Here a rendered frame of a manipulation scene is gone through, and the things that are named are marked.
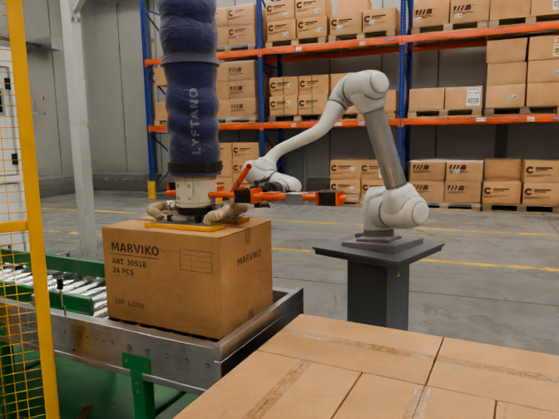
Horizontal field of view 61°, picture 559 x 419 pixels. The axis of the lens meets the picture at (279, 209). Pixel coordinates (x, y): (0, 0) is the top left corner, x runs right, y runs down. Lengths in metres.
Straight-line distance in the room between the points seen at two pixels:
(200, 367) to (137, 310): 0.46
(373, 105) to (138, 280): 1.25
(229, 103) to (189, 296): 8.23
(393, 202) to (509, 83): 6.76
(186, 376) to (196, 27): 1.29
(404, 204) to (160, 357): 1.23
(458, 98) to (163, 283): 7.46
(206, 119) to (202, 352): 0.89
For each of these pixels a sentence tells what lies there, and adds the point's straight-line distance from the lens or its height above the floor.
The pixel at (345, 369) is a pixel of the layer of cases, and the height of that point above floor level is 0.54.
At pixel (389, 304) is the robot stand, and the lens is 2.49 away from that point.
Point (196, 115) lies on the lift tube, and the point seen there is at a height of 1.40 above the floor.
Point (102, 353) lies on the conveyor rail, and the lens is 2.11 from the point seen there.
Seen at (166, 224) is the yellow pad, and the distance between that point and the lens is 1.99.
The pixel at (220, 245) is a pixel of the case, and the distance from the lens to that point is 1.77.
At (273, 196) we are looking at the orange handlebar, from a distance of 1.82.
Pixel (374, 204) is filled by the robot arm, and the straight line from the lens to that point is 2.42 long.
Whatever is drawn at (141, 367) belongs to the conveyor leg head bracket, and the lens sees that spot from 1.98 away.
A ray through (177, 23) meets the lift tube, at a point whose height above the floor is 1.74.
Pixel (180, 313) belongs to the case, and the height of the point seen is 0.63.
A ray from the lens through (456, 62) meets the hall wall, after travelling 10.24.
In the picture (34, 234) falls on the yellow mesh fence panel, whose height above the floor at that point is 0.96.
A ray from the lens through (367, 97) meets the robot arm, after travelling 2.19.
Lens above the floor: 1.31
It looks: 9 degrees down
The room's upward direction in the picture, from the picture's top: 1 degrees counter-clockwise
